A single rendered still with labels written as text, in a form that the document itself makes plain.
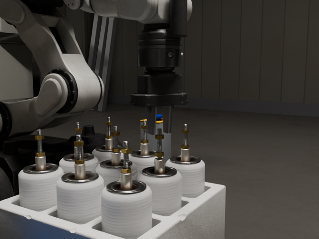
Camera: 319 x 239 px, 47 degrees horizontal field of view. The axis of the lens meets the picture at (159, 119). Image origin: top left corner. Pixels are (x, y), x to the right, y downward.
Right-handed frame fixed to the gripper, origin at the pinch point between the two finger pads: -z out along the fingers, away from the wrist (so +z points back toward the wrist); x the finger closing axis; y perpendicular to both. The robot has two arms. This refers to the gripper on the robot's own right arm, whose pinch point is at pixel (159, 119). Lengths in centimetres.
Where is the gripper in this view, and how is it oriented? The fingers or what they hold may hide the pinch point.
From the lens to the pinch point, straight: 76.8
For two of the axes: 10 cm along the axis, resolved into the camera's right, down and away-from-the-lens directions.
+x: -8.8, 0.6, -4.6
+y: 4.7, 1.3, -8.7
